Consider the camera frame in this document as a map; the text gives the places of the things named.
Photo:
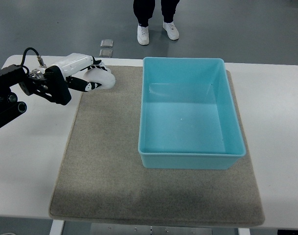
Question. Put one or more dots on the blue plastic box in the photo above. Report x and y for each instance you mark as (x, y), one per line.
(188, 118)

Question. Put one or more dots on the white sneaker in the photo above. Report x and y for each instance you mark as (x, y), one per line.
(143, 35)
(171, 31)

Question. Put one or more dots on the floor outlet plate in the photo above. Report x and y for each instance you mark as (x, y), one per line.
(107, 43)
(106, 53)

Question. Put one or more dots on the metal table frame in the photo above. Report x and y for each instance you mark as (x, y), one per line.
(58, 226)

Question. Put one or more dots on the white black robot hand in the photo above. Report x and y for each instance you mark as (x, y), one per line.
(55, 81)

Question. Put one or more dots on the left white sneaker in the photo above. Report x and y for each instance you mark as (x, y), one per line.
(143, 35)

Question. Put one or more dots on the lower floor outlet plate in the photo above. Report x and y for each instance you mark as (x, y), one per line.
(106, 53)

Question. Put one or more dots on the upper floor outlet plate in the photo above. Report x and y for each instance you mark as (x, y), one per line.
(107, 43)

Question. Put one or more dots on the beige felt mat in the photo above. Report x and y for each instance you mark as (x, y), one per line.
(102, 179)

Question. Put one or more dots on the right white sneaker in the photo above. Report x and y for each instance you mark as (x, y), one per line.
(171, 31)

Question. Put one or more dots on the person legs black trousers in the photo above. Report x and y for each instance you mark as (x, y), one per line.
(144, 9)

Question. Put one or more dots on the white bunny toy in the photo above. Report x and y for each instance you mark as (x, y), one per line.
(100, 79)

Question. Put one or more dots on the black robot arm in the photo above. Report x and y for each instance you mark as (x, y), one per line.
(10, 107)

